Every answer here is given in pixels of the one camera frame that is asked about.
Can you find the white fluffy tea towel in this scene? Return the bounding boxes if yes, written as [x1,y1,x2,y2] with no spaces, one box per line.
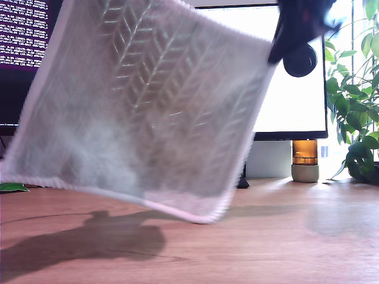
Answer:
[0,0,278,225]

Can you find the black headphones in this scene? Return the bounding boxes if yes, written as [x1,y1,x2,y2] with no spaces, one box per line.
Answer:
[282,44,319,78]

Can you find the black monitor with bright screen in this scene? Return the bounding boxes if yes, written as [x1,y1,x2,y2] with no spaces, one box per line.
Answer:
[189,2,329,189]

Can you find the amber bottle with pale base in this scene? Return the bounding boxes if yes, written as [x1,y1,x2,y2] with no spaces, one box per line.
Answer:
[291,140,321,183]

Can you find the green leafy houseplant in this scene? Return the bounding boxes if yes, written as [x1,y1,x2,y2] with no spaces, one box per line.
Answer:
[324,0,379,186]

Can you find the monitor with dark terminal screen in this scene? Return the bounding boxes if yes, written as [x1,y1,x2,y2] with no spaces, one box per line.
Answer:
[0,0,65,137]

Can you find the green packet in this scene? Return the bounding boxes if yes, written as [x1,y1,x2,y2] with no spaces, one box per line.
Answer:
[0,182,30,193]

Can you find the thin dark cable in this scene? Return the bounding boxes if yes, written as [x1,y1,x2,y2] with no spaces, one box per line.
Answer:
[0,212,89,225]

